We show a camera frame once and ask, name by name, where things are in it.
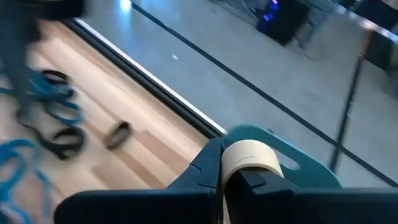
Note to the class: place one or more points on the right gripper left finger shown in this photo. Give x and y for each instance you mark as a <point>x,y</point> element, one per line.
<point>140,208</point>

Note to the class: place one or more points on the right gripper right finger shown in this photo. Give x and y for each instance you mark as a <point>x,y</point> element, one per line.
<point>311,208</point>

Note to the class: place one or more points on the beige masking tape roll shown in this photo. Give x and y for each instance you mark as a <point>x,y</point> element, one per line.
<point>248,155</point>

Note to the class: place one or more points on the small black rubber band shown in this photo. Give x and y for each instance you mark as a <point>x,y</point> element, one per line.
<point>56,149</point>
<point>109,141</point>

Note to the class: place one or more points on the blue rubber band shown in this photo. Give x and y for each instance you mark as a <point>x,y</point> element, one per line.
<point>12,149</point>
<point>68,115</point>

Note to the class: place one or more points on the dark teal plastic basket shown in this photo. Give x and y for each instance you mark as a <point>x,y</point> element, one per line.
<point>314,177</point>

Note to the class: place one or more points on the black equipment with blue lights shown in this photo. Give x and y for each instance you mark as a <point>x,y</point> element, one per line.
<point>283,21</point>

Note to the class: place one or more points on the black table rail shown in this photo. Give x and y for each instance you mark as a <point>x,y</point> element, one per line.
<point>140,77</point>

